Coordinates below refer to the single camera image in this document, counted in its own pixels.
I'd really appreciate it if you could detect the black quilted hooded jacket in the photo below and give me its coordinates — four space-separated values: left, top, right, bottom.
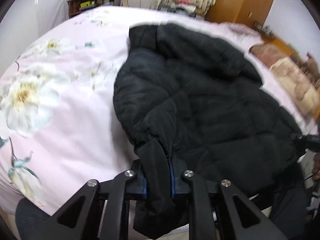
113 24 307 239

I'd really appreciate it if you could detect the pile of clothes and boxes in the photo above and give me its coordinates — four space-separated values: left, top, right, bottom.
157 3 204 20

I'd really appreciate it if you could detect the person's right hand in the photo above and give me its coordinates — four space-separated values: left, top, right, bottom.
312 153 320 181

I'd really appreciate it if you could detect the brown bear print blanket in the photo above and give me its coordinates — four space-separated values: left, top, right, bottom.
249 43 319 117

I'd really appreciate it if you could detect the pink floral bed cover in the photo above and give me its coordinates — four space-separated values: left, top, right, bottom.
1 7 317 215

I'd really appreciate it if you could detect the wooden wardrobe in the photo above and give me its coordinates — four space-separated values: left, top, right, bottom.
205 0 273 27

